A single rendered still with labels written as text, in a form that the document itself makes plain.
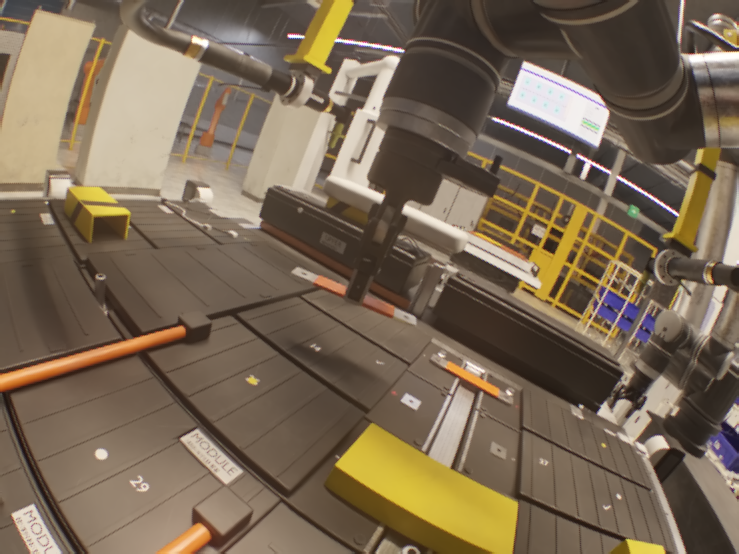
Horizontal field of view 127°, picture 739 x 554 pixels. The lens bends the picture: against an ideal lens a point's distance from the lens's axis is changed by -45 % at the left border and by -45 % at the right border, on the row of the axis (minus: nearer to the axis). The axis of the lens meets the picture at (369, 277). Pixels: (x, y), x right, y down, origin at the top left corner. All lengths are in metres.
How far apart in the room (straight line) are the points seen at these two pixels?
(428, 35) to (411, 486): 0.40
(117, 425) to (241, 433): 0.10
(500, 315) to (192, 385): 0.54
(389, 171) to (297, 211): 0.51
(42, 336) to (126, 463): 0.15
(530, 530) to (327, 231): 0.67
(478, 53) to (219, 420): 0.39
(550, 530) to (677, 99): 0.42
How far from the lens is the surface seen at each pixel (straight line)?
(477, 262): 4.99
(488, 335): 0.68
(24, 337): 0.35
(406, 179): 0.32
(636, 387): 1.23
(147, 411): 0.29
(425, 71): 0.33
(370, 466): 0.28
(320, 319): 0.49
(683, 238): 0.89
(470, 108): 0.33
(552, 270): 10.05
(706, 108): 0.39
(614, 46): 0.29
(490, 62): 0.35
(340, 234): 0.74
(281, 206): 0.84
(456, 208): 9.28
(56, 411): 0.29
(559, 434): 0.55
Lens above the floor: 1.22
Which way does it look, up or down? 16 degrees down
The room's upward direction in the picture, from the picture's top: 23 degrees clockwise
